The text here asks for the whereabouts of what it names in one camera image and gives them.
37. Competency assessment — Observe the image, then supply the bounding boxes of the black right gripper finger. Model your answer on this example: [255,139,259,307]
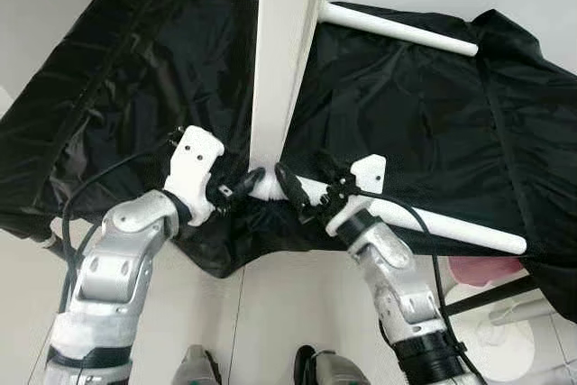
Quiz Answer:
[273,161,315,216]

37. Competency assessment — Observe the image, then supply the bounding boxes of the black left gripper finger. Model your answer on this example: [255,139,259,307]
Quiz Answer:
[233,167,268,203]

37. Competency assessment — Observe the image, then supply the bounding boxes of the black cloth table cover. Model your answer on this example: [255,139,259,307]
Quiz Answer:
[0,0,577,323]

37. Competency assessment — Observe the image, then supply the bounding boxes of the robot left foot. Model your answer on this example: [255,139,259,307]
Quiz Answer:
[173,344,224,385]

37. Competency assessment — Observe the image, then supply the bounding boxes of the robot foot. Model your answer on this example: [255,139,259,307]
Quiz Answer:
[173,344,224,385]
[293,344,371,385]

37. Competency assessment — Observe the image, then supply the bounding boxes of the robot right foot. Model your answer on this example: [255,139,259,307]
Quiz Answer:
[293,344,371,385]

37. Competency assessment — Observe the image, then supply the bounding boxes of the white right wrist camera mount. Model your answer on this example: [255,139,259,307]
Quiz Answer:
[325,155,389,237]

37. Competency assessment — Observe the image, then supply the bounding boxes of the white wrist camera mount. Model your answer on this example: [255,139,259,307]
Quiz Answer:
[162,126,226,226]
[325,155,389,237]

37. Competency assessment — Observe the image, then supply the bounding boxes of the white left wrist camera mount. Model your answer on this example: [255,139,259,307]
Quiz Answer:
[162,126,226,226]

